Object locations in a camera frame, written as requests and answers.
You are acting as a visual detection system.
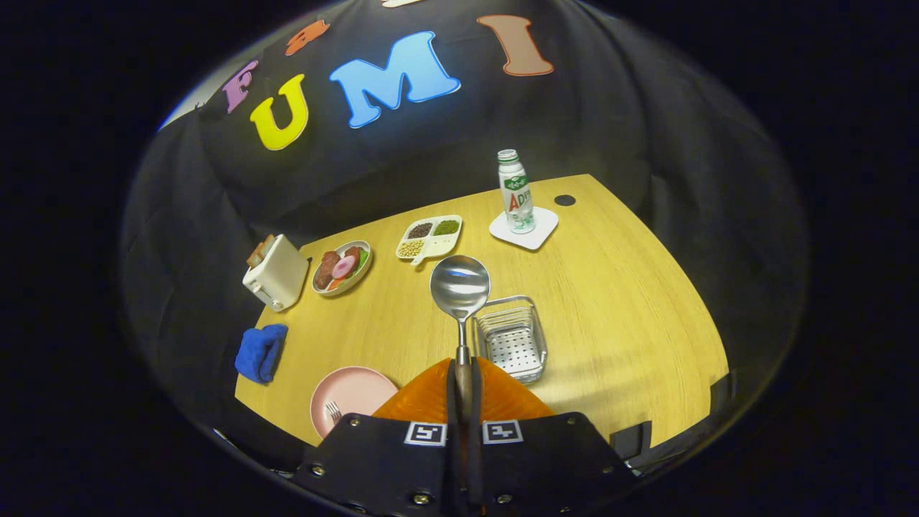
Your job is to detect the pink plate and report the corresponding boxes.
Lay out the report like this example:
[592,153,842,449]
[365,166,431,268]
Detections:
[309,366,399,440]

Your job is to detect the white divided dish with beans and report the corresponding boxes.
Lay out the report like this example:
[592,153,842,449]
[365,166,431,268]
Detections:
[396,215,464,266]

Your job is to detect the metal wire cutlery basket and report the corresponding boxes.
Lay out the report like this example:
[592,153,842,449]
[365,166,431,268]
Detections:
[470,295,549,385]

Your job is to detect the white toaster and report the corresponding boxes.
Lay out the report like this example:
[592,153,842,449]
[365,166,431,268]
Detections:
[242,233,310,312]

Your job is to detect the white square coaster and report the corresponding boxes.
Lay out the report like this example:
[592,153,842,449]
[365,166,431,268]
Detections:
[489,207,559,251]

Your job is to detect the white drink bottle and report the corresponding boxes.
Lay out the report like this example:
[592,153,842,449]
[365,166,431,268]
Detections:
[498,149,536,235]

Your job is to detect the black table edge clamp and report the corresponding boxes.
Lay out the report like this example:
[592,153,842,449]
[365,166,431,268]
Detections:
[609,421,653,460]

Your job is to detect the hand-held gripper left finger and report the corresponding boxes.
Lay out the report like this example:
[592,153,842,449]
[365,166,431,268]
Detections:
[287,358,460,517]

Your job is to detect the toast slices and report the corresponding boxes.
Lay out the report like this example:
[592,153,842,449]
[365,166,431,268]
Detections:
[246,234,276,268]

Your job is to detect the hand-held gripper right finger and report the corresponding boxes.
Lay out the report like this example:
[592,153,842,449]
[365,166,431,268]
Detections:
[467,358,640,517]

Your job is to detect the plate with toy food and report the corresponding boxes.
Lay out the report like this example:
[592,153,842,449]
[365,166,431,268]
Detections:
[311,240,373,297]

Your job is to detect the blue towel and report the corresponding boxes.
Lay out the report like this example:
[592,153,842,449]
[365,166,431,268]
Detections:
[234,324,289,385]

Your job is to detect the metal spoon with wooden handle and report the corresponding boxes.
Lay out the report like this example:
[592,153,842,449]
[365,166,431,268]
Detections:
[429,255,492,432]

